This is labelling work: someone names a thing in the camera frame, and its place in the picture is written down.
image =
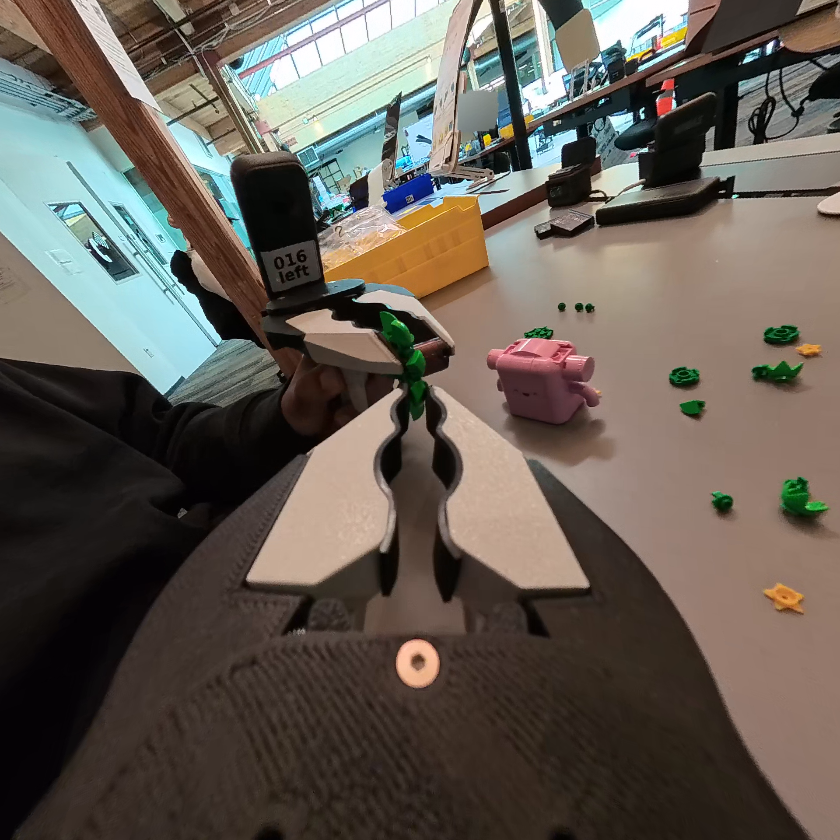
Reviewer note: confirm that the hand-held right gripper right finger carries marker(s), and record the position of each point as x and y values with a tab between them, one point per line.
512	525

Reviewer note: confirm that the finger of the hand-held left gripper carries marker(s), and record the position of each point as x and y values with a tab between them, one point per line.
348	344
413	315

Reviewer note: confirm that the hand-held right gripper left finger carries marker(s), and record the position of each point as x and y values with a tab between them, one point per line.
315	525

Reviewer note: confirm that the brown toy flower pot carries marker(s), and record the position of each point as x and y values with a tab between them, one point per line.
436	354

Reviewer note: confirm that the green toy leafy plant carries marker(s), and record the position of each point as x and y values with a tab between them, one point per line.
415	394

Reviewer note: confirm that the person's left forearm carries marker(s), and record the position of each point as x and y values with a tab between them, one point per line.
236	446

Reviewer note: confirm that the person's left hand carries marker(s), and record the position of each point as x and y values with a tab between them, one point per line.
315	400

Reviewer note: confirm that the yellow plastic bin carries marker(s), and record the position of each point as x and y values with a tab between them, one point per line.
426	249

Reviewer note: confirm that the clear plastic bag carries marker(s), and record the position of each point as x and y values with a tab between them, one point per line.
361	229

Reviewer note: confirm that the blue plastic bin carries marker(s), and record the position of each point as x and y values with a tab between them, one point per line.
413	190

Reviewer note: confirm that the green toy bush piece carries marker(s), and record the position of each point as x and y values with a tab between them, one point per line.
538	333

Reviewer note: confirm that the pink toy watering can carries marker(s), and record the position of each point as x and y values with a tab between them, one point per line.
538	380

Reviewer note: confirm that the black power adapter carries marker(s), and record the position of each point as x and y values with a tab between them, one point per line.
571	222

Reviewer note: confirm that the small green toy leaf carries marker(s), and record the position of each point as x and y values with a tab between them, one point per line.
692	407

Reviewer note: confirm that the cardboard display board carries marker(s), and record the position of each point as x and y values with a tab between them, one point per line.
449	65

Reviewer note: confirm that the green round toy plate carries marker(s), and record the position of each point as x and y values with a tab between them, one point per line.
684	376
781	334

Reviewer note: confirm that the paper sign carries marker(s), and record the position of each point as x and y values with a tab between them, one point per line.
111	46

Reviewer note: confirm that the black pole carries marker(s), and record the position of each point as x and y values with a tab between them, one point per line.
508	65

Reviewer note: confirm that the black flat device box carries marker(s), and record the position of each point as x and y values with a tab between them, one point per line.
656	203

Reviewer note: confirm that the green curved toy leaf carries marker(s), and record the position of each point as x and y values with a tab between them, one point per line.
797	499

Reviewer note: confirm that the black office chair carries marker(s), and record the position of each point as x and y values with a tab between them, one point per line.
640	134

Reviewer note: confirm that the green spiky toy leaf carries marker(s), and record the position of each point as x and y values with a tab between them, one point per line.
778	372

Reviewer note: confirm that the black device stand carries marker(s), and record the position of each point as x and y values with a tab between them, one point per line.
682	138

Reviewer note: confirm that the orange cone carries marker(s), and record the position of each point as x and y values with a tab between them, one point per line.
666	98

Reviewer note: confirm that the white flat pad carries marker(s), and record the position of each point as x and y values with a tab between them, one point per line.
830	205

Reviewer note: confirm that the wooden post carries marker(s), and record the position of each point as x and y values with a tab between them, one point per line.
151	164

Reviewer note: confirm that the framed wall sign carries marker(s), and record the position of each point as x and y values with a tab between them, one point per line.
98	249

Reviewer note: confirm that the black camera box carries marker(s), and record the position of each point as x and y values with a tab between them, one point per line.
569	187

